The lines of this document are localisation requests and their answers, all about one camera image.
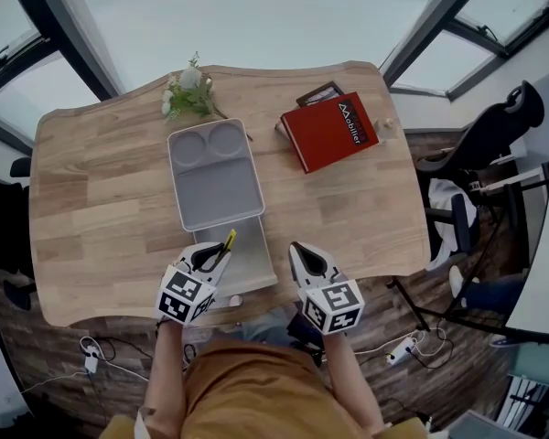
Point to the white artificial flower bouquet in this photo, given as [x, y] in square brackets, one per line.
[190, 92]

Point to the red book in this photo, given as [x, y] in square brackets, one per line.
[327, 131]

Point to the large window pane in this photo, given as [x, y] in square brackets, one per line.
[274, 21]

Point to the person's blue jeans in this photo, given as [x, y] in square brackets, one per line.
[267, 329]

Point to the dark cover book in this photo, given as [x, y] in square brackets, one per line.
[320, 93]

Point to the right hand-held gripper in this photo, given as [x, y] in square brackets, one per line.
[334, 307]

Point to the small glass bottle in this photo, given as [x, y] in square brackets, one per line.
[387, 123]

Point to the white cloth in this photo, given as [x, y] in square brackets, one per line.
[444, 199]

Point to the white desk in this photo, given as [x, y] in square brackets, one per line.
[544, 263]

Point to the person's left forearm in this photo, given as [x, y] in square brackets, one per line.
[167, 373]

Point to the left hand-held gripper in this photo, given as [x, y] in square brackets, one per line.
[183, 295]

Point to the black mesh office chair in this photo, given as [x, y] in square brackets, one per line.
[489, 126]

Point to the white power strip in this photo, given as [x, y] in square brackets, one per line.
[401, 350]
[91, 359]

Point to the black framed casement window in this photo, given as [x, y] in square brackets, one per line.
[9, 7]
[508, 3]

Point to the black tripod stand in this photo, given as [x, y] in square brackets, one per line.
[408, 305]

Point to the grey compartment tray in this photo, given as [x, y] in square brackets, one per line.
[215, 185]

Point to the person's right forearm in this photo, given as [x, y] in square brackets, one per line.
[343, 373]

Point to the person's mustard shirt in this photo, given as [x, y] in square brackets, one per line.
[256, 391]

